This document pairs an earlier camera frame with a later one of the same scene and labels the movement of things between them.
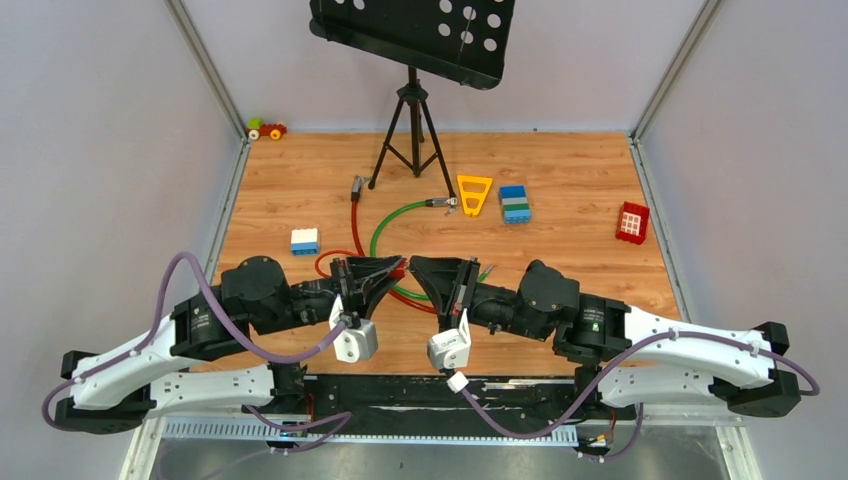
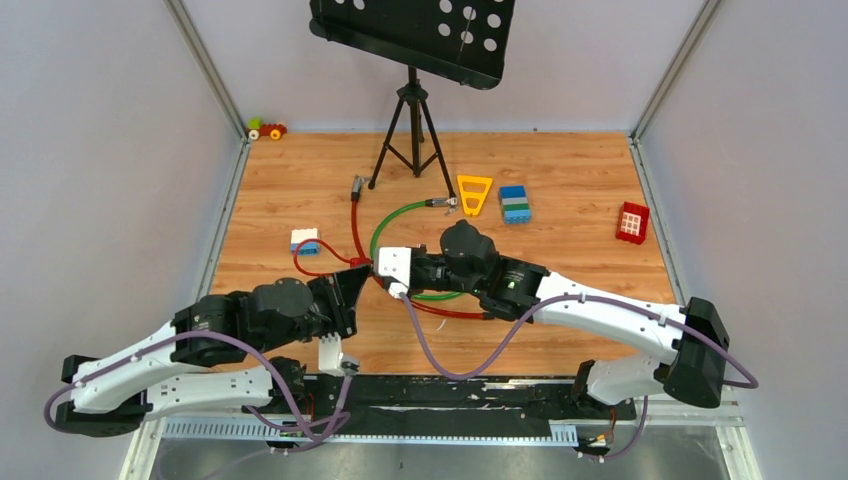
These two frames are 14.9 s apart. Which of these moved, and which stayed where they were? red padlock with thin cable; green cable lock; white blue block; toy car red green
Moved: red padlock with thin cable
Stayed: toy car red green; green cable lock; white blue block
